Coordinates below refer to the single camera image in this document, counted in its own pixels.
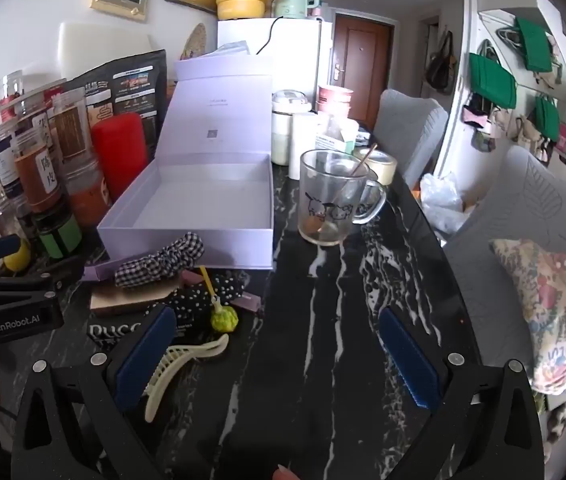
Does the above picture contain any white cylinder tube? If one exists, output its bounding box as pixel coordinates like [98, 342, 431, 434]
[289, 112, 320, 181]

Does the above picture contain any green white medicine box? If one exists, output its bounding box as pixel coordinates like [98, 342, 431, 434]
[315, 120, 361, 153]

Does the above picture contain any pink lipstick tube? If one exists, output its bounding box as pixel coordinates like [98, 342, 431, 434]
[180, 269, 264, 314]

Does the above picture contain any black power cable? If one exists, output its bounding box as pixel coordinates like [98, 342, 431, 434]
[255, 16, 284, 56]

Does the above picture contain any grey plastic packet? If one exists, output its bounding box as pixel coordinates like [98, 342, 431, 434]
[210, 40, 254, 57]

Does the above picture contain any brown door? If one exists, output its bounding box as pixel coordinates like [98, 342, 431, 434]
[332, 12, 394, 133]

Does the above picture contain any black white gingham scrunchie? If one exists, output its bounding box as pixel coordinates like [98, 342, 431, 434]
[114, 231, 206, 291]

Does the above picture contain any glass mug with cartoon print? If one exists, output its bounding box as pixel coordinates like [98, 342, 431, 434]
[298, 149, 388, 247]

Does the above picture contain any clear plastic bag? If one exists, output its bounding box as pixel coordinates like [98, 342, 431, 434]
[420, 172, 468, 233]

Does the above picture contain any dark hanging handbag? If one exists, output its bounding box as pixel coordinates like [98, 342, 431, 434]
[425, 30, 458, 95]

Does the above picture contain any copper stirring spoon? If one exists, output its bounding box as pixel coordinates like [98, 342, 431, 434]
[315, 144, 378, 241]

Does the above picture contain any group of clear spice jars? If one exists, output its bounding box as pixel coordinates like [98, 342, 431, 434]
[0, 72, 114, 261]

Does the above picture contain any lavender gift box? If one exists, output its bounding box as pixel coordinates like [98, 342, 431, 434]
[97, 55, 276, 272]

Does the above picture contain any small yellow bottle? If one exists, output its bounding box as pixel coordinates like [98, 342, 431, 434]
[3, 237, 32, 272]

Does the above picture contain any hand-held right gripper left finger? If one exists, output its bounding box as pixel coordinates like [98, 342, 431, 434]
[10, 302, 178, 480]

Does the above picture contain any green tote bag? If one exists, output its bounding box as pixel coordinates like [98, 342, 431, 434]
[534, 94, 561, 142]
[514, 16, 556, 73]
[468, 52, 518, 110]

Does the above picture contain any pink hanging bag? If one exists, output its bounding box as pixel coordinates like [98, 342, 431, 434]
[463, 105, 491, 128]

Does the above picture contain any black snack bag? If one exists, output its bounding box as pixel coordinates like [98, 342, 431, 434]
[65, 49, 168, 161]

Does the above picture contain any black printed card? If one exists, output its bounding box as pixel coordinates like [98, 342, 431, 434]
[87, 320, 194, 348]

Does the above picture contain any grey chair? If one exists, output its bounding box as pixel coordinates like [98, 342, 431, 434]
[443, 145, 566, 376]
[373, 89, 450, 188]

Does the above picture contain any red canister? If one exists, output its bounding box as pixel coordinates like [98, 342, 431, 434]
[90, 111, 156, 203]

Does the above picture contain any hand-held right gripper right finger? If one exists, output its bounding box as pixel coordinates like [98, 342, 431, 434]
[378, 305, 546, 480]

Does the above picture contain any black polka dot scrunchie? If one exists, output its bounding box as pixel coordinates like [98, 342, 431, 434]
[145, 271, 254, 333]

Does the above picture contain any woven straw fan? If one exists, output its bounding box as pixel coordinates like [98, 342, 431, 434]
[179, 22, 208, 61]

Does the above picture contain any white board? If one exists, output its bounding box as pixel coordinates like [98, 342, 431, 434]
[58, 21, 156, 81]

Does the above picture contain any beige tape roll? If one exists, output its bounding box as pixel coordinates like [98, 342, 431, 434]
[353, 147, 398, 186]

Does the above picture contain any stack of pink paper cups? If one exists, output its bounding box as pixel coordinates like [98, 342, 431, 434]
[317, 85, 354, 121]

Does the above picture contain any white fridge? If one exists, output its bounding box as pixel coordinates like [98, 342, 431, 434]
[216, 17, 334, 111]

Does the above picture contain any cream hair claw clip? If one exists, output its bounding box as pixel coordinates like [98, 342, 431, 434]
[144, 332, 230, 423]

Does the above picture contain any white jar with clear lid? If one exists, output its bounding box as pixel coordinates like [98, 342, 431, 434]
[270, 89, 311, 166]

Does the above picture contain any gold rectangular box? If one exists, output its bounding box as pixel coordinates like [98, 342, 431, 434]
[89, 285, 184, 317]

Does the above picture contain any floral cushion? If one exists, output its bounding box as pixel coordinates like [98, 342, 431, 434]
[489, 237, 566, 396]

